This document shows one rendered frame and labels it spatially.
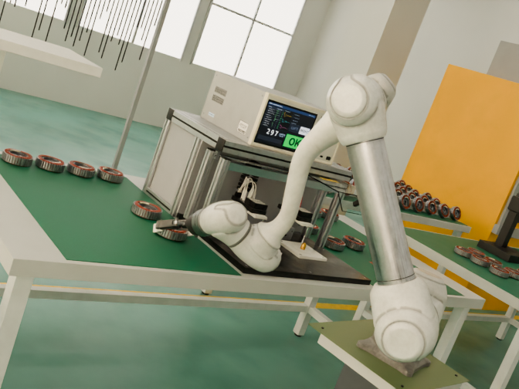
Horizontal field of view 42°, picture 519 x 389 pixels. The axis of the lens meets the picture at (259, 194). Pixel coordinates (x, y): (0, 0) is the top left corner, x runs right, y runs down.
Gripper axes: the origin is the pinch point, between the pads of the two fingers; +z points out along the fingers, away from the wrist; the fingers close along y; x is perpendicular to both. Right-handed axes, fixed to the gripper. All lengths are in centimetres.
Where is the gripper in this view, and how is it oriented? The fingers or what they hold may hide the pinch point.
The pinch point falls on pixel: (171, 230)
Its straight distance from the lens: 234.9
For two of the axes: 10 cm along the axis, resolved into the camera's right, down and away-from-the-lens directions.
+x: -0.5, 9.7, -2.3
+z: -5.9, 1.6, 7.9
